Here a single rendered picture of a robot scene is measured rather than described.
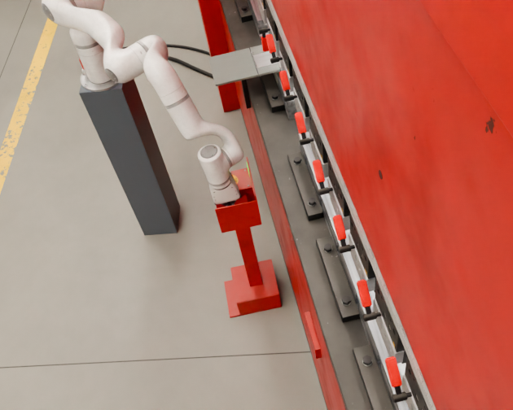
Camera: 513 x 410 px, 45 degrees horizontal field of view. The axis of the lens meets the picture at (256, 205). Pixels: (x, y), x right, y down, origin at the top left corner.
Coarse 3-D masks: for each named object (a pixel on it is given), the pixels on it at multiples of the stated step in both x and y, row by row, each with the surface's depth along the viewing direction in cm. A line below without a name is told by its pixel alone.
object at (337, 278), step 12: (324, 240) 203; (324, 252) 200; (336, 252) 199; (324, 264) 197; (336, 264) 197; (336, 276) 194; (336, 288) 191; (348, 288) 191; (336, 300) 189; (348, 312) 186
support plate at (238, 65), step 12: (252, 48) 255; (216, 60) 253; (228, 60) 252; (240, 60) 251; (252, 60) 250; (216, 72) 248; (228, 72) 247; (240, 72) 246; (252, 72) 245; (264, 72) 245; (216, 84) 244
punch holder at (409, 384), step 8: (408, 360) 129; (408, 368) 130; (408, 376) 132; (408, 384) 135; (416, 384) 126; (416, 392) 128; (408, 400) 137; (416, 400) 130; (424, 400) 123; (416, 408) 131; (424, 408) 124
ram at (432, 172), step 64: (320, 0) 129; (384, 0) 87; (320, 64) 146; (384, 64) 95; (448, 64) 70; (384, 128) 104; (448, 128) 75; (384, 192) 114; (448, 192) 81; (512, 192) 62; (384, 256) 128; (448, 256) 87; (512, 256) 66; (448, 320) 94; (512, 320) 70; (448, 384) 103; (512, 384) 75
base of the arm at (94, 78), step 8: (96, 48) 239; (80, 56) 243; (88, 56) 241; (96, 56) 242; (88, 64) 244; (96, 64) 244; (88, 72) 249; (96, 72) 247; (104, 72) 248; (88, 80) 254; (96, 80) 250; (104, 80) 251; (88, 88) 251; (96, 88) 250; (104, 88) 250
